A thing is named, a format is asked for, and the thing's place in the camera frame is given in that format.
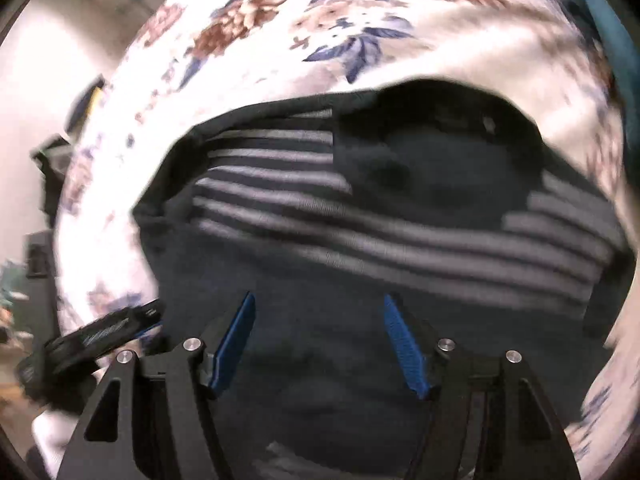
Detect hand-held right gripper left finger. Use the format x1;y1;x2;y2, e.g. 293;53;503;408
59;291;257;480

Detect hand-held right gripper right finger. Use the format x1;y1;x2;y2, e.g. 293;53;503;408
383;293;581;480

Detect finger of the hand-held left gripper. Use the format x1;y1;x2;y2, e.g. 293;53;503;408
44;298;167;362

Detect dark striped knit sweater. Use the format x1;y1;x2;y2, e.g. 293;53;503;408
132;77;628;480

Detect person's left hand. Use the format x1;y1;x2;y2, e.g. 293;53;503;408
31;407;85;477

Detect dark cloth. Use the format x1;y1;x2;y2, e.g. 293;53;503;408
31;132;76;231

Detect dark chair backrest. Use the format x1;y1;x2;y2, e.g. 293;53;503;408
66;75;107;133

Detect floral plush blanket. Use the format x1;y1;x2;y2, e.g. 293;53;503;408
55;0;640;480

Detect teal cloth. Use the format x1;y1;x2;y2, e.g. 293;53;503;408
570;0;640;126

